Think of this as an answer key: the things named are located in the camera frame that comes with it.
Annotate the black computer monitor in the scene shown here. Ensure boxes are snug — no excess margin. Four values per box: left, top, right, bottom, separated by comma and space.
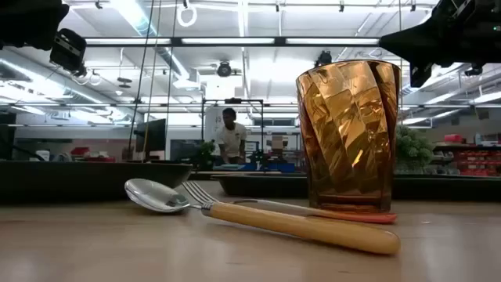
134, 118, 168, 161

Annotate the blue work table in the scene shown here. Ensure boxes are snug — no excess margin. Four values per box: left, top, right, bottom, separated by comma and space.
213, 162, 297, 174

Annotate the person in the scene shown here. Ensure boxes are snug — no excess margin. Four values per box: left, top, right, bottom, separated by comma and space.
214, 107, 249, 165

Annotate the red storage bins rack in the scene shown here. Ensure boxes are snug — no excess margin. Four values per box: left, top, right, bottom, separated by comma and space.
452, 150, 501, 177

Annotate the large green bushy plant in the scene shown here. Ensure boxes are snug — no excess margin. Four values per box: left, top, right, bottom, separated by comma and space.
395, 124, 435, 172

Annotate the small cardboard box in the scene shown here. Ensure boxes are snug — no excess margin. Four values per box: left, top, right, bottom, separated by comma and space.
271, 135, 290, 150

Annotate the black serving tray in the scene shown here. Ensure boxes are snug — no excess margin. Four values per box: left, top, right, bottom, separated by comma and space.
211, 173, 501, 202

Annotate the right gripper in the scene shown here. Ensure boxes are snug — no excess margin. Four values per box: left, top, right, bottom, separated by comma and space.
378, 0, 501, 88

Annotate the fork with orange handle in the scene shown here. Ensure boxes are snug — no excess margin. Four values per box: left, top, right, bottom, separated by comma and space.
181, 180, 398, 225

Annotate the white hanging ring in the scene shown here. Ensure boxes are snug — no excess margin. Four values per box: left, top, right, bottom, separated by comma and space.
175, 3, 198, 28

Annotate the spoon with wooden handle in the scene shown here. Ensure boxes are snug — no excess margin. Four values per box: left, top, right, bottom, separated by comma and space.
124, 178, 402, 256

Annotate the black round plate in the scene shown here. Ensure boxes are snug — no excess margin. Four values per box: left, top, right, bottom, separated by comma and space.
0, 159, 193, 204

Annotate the black hanging cable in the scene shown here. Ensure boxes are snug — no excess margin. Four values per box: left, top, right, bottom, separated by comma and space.
127, 0, 157, 160
164, 0, 178, 160

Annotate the black aluminium rig frame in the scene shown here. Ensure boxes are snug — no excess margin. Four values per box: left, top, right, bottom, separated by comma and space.
84, 36, 380, 48

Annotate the round black ceiling fixture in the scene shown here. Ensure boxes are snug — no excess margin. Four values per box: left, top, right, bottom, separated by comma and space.
216, 60, 233, 78

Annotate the small green plant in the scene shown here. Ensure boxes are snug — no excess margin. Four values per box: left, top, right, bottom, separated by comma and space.
196, 140, 217, 170

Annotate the amber faceted plastic cup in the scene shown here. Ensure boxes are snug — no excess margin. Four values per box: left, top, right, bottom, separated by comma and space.
295, 59, 402, 215

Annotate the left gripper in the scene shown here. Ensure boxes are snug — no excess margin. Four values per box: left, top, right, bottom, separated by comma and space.
0, 0, 70, 51

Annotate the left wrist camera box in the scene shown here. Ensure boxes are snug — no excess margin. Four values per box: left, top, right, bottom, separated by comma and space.
49, 27, 88, 78

